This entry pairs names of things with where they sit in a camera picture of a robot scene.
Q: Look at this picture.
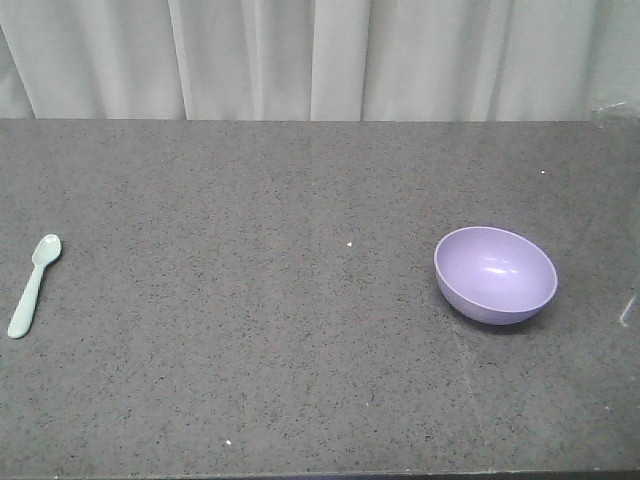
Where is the purple plastic bowl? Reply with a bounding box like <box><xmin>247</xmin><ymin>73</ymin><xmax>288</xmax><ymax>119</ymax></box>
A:
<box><xmin>433</xmin><ymin>226</ymin><xmax>558</xmax><ymax>326</ymax></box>

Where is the pale green plastic spoon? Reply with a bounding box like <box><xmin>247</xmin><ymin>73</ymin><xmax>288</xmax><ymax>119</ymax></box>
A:
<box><xmin>7</xmin><ymin>234</ymin><xmax>62</xmax><ymax>339</ymax></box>

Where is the white curtain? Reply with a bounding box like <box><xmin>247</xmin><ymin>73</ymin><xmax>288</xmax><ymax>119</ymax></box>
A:
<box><xmin>1</xmin><ymin>1</ymin><xmax>639</xmax><ymax>121</ymax></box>

